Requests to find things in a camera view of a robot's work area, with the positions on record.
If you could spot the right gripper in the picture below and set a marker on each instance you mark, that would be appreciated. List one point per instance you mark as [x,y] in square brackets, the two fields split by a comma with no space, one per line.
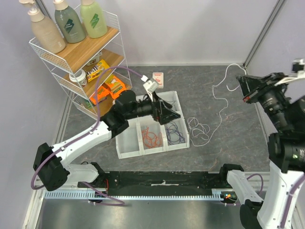
[255,91]

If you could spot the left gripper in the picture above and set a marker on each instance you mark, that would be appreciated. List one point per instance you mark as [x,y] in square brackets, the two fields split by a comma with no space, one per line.
[159,113]

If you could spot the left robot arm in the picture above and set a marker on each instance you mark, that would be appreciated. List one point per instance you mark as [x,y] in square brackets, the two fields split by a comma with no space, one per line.
[53,164]

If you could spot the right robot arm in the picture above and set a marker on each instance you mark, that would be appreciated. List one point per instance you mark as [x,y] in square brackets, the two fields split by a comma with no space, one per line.
[286,149]

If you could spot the white compartment tray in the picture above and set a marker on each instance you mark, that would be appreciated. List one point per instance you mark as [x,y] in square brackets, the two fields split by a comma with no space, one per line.
[146,136]

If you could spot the white sponge box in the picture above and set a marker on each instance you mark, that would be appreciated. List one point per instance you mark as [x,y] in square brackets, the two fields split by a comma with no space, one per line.
[159,78]

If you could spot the orange yellow snack box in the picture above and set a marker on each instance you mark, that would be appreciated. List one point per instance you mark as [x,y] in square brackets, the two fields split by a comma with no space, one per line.
[114,85]

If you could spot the yellow candy bag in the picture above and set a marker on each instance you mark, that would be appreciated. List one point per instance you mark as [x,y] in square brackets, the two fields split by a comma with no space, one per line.
[96,71]

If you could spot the white tub on shelf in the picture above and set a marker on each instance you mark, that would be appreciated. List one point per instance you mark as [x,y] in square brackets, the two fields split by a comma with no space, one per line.
[95,59]

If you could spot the white paper cup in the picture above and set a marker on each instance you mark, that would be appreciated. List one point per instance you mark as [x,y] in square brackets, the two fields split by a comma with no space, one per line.
[79,77]

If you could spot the light green pump bottle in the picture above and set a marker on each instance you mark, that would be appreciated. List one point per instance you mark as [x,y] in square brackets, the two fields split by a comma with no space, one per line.
[93,18]

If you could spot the dark green pump bottle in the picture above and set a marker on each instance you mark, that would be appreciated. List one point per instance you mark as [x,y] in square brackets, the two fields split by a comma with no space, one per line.
[68,22]

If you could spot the beige pump bottle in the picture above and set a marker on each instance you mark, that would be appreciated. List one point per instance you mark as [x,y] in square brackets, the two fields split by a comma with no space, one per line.
[44,29]

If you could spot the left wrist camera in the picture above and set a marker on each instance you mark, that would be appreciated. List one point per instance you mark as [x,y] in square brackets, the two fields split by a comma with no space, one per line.
[150,85]

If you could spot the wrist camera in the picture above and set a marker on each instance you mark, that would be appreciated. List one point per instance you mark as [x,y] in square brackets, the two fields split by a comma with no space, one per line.
[298,73]
[150,85]

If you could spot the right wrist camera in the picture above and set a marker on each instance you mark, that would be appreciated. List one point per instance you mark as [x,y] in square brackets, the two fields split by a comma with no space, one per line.
[298,73]

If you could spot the white wire shelf rack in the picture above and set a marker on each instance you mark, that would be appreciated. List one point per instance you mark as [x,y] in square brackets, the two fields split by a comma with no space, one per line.
[75,56]

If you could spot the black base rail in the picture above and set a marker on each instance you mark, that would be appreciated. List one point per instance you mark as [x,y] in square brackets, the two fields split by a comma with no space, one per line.
[160,182]

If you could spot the slotted cable duct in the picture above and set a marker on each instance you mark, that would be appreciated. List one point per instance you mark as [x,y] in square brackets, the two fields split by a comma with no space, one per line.
[90,194]

